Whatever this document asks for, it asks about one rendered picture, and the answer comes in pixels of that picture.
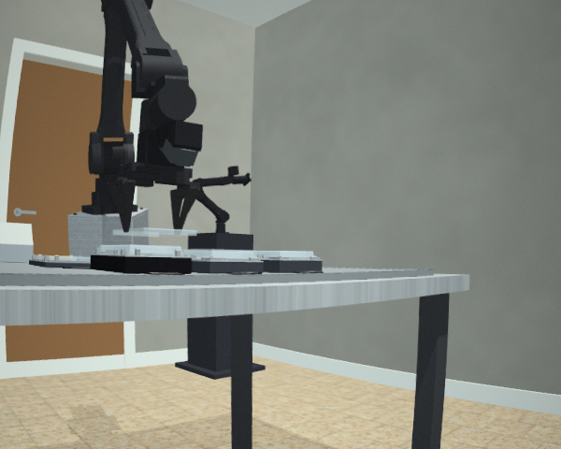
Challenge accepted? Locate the white button panel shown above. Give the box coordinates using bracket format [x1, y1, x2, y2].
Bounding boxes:
[0, 222, 34, 263]

